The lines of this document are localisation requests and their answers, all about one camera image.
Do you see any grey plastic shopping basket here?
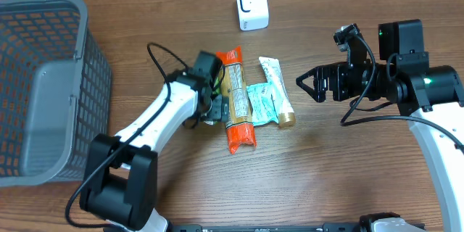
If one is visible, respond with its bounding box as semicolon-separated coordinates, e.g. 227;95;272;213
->
1;0;112;187

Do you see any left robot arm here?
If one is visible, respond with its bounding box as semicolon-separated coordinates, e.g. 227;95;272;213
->
72;51;229;231

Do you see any mint green wipes packet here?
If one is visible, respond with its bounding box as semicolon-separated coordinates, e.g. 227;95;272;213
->
246;83;278;126

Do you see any white tube with gold cap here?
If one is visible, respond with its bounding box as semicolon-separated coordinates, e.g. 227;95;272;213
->
259;57;296;128

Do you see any orange spaghetti packet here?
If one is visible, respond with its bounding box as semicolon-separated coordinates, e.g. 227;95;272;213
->
216;46;257;154

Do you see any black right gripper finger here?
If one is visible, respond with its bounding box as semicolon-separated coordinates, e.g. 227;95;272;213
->
296;80;318;102
296;68;315;84

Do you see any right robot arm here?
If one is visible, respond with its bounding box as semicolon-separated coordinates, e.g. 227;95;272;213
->
296;19;463;231

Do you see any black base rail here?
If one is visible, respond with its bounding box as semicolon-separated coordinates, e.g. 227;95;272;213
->
167;223;362;232

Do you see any white barcode scanner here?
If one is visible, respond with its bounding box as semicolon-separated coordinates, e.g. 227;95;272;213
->
236;0;270;31

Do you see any green tea snack packet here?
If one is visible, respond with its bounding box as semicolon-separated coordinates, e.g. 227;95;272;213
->
204;70;224;125

